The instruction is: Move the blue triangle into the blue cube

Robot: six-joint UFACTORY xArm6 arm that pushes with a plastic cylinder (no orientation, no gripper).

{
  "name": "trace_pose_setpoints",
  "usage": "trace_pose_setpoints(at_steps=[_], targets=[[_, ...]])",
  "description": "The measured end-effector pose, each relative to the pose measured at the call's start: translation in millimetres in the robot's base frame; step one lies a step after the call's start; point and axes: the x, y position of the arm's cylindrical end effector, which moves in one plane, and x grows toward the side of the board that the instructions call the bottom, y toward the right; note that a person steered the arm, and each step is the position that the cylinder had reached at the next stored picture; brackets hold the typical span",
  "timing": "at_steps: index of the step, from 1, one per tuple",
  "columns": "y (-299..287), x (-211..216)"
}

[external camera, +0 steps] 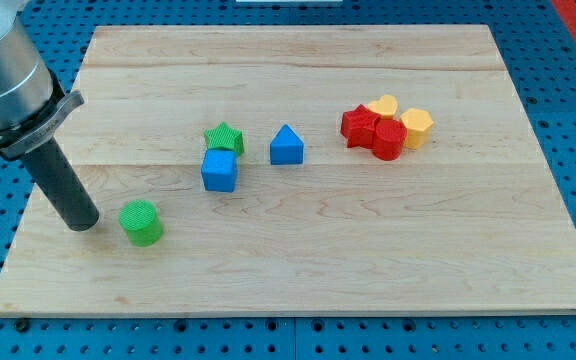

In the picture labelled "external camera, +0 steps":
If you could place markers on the blue triangle block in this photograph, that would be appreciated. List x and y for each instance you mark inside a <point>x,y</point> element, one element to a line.
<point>286,148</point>

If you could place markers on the blue cube block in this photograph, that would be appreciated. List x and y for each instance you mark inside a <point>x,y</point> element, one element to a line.
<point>219,170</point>

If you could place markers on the light wooden board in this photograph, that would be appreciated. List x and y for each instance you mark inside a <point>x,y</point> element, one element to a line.
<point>471,223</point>

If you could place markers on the green star block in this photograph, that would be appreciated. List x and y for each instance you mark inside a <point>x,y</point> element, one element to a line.
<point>224,137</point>

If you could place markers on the red star block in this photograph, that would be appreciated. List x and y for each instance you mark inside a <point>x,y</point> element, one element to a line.
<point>358,127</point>

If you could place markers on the red cylinder block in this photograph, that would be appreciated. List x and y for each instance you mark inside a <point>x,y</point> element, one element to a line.
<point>388,140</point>

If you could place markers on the yellow heart block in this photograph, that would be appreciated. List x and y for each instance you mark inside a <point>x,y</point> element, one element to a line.
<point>386,106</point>

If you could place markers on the yellow hexagon block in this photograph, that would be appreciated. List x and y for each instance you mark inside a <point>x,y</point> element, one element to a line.
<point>419,124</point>

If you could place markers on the green cylinder block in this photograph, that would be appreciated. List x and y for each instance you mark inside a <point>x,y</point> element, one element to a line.
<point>140,222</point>

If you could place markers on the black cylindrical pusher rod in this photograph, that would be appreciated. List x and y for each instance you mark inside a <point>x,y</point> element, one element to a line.
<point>54,175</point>

